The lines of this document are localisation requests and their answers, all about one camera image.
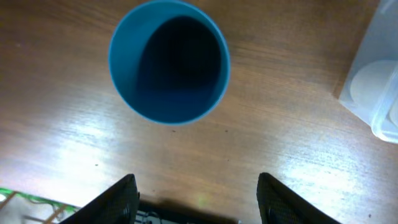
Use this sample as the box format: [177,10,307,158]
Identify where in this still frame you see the blue cup front left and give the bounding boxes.
[108,1,231,126]

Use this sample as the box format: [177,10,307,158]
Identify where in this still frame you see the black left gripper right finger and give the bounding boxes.
[256,172,339,224]

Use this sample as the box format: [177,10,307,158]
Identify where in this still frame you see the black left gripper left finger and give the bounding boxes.
[60,174,139,224]

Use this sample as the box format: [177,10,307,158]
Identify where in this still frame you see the clear plastic storage container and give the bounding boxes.
[338,0,397,144]

